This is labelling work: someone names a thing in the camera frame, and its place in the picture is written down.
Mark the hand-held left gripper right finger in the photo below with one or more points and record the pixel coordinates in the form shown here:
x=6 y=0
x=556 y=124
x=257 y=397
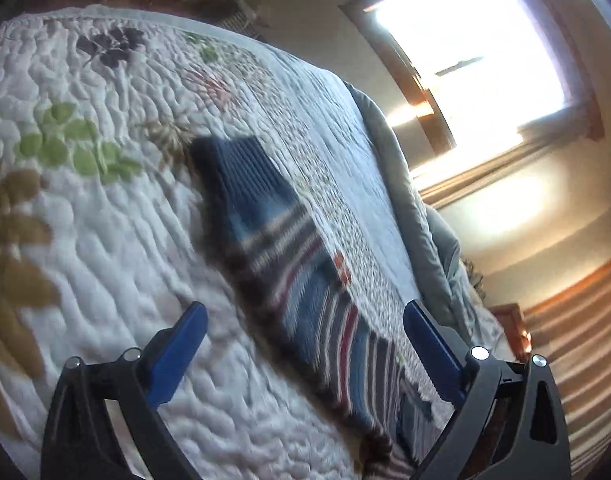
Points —
x=434 y=347

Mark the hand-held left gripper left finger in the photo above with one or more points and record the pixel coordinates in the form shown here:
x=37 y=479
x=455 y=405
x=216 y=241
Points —
x=181 y=347

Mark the wooden nightstand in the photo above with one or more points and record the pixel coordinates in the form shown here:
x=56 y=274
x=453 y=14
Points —
x=510 y=325

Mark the floral quilted bedspread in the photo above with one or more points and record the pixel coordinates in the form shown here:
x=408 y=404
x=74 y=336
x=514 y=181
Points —
x=110 y=265

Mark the grey pillow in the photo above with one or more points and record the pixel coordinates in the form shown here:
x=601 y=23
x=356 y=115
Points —
x=416 y=220

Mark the bright window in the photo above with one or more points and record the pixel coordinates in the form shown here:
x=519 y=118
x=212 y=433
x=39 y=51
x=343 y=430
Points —
x=485 y=40

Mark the metal floor vent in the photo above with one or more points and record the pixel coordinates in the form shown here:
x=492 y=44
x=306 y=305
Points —
x=240 y=17

